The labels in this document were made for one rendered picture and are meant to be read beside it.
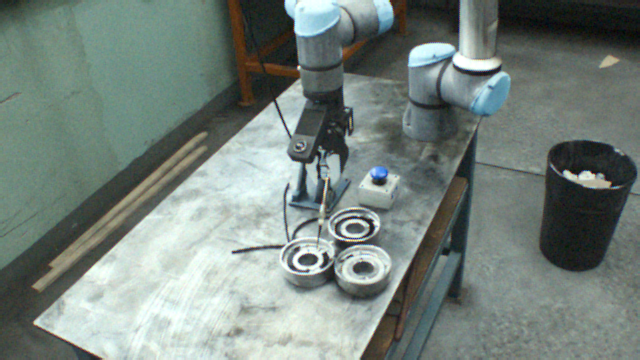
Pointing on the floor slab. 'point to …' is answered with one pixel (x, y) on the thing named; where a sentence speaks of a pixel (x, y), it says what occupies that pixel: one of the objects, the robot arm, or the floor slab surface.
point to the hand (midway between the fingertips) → (325, 185)
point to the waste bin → (583, 202)
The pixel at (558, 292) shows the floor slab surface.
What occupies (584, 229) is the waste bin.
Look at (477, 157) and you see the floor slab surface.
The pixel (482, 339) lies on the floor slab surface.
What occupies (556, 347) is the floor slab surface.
